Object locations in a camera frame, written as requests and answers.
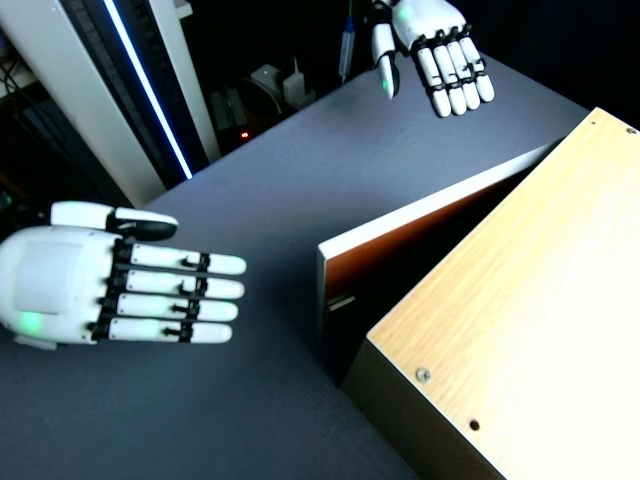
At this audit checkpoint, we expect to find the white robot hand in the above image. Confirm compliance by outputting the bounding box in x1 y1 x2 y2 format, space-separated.
370 0 496 119
0 200 248 351

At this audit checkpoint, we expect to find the white cabinet door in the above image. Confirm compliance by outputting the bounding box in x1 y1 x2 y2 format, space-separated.
317 141 566 351

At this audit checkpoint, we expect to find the light wooden cabinet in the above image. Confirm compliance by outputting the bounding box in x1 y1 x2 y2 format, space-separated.
342 106 640 480

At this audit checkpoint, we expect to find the white power adapter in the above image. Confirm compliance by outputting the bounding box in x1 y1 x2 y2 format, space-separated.
282 57 317 109

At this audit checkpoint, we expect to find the white pillar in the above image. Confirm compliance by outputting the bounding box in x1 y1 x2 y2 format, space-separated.
0 0 221 207

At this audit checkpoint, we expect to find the glowing blue-white light strip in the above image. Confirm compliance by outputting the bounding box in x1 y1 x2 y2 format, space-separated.
102 0 194 180

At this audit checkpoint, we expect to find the black box with red light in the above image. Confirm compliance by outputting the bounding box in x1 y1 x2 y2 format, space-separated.
209 88 253 145

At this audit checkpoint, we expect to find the cable with blue connector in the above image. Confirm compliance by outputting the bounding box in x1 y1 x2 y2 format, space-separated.
338 0 359 85

